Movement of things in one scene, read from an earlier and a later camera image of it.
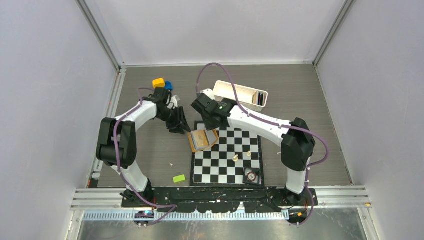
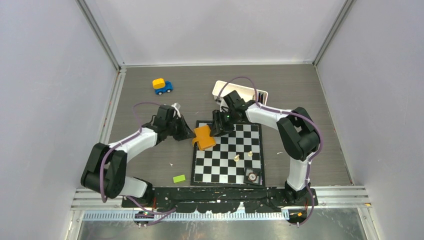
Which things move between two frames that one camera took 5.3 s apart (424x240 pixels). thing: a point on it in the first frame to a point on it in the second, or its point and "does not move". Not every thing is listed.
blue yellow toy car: x=160 y=82 does not move
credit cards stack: x=260 y=98 does not move
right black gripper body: x=208 y=125 to x=226 y=121
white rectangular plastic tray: x=253 y=99 does not move
